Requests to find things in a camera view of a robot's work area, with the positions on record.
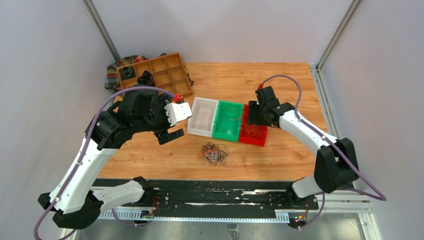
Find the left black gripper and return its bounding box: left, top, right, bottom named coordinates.
left=134, top=91, right=185, bottom=144

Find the orange cable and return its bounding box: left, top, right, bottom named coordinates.
left=241, top=112, right=268, bottom=141
left=225, top=107, right=248, bottom=123

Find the cable bundle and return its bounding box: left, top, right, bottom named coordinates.
left=198, top=142, right=229, bottom=167

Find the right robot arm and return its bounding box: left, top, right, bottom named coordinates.
left=248, top=86, right=359, bottom=209

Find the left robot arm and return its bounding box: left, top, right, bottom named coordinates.
left=38, top=85, right=192, bottom=230

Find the red plastic bin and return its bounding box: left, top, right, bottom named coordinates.
left=238, top=104, right=268, bottom=147

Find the green plastic bin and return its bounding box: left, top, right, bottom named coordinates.
left=212, top=100, right=244, bottom=142

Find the white plastic bin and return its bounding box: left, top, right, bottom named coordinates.
left=187, top=96, right=219, bottom=138

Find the wooden compartment tray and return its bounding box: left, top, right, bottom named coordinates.
left=117, top=52, right=194, bottom=98

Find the plaid cloth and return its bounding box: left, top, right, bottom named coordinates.
left=104, top=52, right=165, bottom=91

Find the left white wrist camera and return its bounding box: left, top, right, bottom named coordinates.
left=164, top=102, right=192, bottom=127

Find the black coiled strap two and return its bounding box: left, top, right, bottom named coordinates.
left=137, top=70, right=155, bottom=88

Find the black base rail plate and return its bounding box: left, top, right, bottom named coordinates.
left=121, top=179, right=320, bottom=220

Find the black coiled strap one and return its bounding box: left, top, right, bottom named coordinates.
left=119, top=66, right=137, bottom=81

